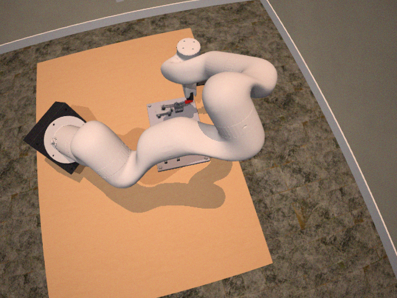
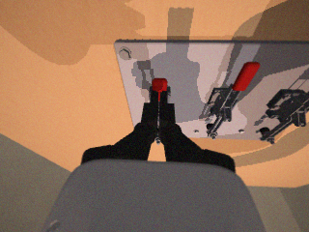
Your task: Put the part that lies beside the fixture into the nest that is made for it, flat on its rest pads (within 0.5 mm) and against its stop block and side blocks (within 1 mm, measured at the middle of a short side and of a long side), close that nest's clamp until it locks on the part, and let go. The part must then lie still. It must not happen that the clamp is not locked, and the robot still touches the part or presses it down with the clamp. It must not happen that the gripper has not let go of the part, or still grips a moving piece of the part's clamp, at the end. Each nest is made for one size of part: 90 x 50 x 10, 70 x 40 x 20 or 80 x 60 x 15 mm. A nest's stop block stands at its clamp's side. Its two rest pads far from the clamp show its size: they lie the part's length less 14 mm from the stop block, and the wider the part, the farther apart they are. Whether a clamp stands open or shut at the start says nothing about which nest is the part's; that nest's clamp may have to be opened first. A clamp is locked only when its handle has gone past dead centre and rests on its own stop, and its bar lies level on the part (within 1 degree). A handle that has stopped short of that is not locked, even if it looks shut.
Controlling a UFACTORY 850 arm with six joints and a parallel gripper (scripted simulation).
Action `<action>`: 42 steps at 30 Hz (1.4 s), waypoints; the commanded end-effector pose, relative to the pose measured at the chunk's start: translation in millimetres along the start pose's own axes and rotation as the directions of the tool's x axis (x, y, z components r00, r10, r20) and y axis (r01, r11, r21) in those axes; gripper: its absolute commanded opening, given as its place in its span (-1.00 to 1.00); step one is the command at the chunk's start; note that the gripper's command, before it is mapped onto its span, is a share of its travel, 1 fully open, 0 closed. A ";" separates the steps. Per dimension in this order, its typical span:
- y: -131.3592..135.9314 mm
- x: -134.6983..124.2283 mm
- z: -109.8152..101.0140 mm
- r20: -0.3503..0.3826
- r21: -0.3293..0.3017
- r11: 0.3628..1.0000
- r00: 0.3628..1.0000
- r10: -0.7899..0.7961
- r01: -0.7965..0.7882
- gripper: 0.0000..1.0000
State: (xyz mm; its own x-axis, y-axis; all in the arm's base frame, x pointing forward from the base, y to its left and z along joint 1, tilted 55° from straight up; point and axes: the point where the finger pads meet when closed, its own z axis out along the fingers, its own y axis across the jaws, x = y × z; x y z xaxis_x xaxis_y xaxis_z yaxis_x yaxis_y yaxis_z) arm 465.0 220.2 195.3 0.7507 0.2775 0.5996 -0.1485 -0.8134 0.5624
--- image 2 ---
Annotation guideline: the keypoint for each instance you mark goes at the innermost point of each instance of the black toggle clamp with red handle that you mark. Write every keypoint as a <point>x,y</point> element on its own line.
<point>218,98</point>

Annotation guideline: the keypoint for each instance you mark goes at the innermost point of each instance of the grey toggle clamp with red handle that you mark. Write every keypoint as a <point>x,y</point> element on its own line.
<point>287,104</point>

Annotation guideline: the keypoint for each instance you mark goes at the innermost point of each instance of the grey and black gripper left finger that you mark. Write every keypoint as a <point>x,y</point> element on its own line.
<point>137,144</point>

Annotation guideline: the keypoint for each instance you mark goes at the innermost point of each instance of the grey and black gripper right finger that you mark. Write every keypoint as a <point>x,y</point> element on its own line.
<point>178,147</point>

